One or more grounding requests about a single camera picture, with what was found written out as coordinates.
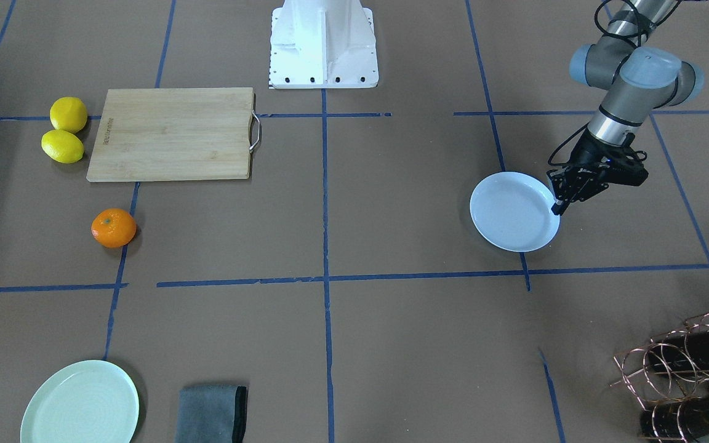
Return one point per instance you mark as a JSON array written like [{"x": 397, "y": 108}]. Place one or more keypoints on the light blue plate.
[{"x": 513, "y": 212}]

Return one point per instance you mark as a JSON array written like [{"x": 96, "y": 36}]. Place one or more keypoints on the orange fruit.
[{"x": 113, "y": 228}]

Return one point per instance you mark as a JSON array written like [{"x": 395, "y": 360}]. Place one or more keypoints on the light green plate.
[{"x": 89, "y": 401}]

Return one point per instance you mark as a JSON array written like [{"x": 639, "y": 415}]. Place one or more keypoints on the dark wine bottle middle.
[{"x": 685, "y": 353}]

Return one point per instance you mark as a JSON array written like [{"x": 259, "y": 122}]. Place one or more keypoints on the dark wine bottle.
[
  {"x": 685, "y": 353},
  {"x": 677, "y": 421}
]

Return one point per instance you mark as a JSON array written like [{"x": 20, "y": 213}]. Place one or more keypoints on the dark wine bottle front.
[{"x": 677, "y": 421}]

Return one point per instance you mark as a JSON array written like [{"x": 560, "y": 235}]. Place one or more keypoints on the folded grey cloth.
[{"x": 212, "y": 413}]

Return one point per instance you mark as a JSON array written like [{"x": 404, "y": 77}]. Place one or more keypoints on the bamboo cutting board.
[{"x": 169, "y": 134}]

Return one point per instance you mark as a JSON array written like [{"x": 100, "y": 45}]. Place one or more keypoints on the lemon farther from board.
[{"x": 68, "y": 114}]

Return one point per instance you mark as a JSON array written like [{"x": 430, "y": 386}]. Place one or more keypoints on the lemon nearer the board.
[{"x": 62, "y": 146}]

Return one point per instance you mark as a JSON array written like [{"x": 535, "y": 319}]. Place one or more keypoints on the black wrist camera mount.
[{"x": 623, "y": 166}]

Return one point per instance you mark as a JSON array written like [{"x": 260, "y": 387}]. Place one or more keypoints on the copper wire bottle rack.
[{"x": 669, "y": 378}]

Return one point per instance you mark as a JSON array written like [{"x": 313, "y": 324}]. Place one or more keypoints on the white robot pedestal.
[{"x": 323, "y": 44}]

